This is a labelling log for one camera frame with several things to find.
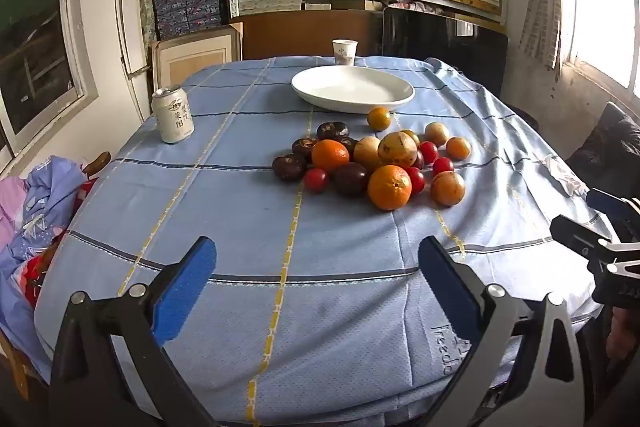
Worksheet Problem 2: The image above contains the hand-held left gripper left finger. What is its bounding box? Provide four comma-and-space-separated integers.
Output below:
48, 235, 221, 427

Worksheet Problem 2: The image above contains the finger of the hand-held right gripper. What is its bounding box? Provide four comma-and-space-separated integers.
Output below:
586, 188, 640, 240
550, 215, 640, 275

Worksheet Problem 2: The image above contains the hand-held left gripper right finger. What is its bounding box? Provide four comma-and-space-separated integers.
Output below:
417, 235, 588, 427

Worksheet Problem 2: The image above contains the orange tan pear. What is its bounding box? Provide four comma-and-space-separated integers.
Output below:
431, 171, 466, 207

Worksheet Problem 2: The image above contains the orange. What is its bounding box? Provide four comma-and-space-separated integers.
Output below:
368, 164, 413, 211
311, 139, 350, 174

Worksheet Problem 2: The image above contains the small tangerine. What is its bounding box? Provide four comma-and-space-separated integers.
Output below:
445, 137, 472, 160
367, 107, 392, 131

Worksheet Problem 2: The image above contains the dark red plum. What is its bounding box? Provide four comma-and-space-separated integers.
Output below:
333, 162, 371, 197

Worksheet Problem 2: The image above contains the speckled yellow brown pear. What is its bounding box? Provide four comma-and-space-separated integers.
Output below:
377, 132, 418, 168

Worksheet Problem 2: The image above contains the tan round pear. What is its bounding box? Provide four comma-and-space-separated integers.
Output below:
424, 122, 450, 146

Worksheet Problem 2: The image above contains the pale yellow pear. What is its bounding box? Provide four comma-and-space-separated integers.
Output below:
353, 136, 383, 172

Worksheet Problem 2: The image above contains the white oval plate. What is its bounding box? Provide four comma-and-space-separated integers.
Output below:
291, 66, 416, 114

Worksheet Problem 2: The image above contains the black jacket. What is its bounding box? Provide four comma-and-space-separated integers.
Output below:
567, 102, 640, 202

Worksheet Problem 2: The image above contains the blue checked tablecloth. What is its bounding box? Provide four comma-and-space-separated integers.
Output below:
32, 54, 613, 427

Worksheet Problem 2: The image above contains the blue floral blanket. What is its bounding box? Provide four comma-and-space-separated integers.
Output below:
0, 156, 101, 358

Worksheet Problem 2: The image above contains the white drink can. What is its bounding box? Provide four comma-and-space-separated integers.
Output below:
151, 85, 195, 144

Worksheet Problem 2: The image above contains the bright window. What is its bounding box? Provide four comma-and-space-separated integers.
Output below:
557, 0, 640, 100

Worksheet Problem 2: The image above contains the black glossy panel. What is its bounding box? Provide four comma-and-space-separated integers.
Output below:
381, 5, 509, 98

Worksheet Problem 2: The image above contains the beige framed panel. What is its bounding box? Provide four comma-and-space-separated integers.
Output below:
151, 23, 244, 80

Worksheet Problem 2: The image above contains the white paper cup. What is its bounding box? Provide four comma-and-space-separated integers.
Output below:
332, 39, 357, 66

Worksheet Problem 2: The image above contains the pink floral cloth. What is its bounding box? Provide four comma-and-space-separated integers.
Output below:
387, 1, 451, 15

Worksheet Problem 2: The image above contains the pile of blue patterned boxes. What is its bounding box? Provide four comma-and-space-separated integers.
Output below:
152, 0, 226, 40

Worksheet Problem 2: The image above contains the green marble slab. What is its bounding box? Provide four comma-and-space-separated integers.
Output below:
138, 0, 158, 52

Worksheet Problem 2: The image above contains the brown wooden board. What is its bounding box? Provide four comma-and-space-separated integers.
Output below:
240, 9, 383, 60

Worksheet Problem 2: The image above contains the white framed window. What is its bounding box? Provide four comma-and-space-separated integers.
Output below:
0, 0, 98, 168

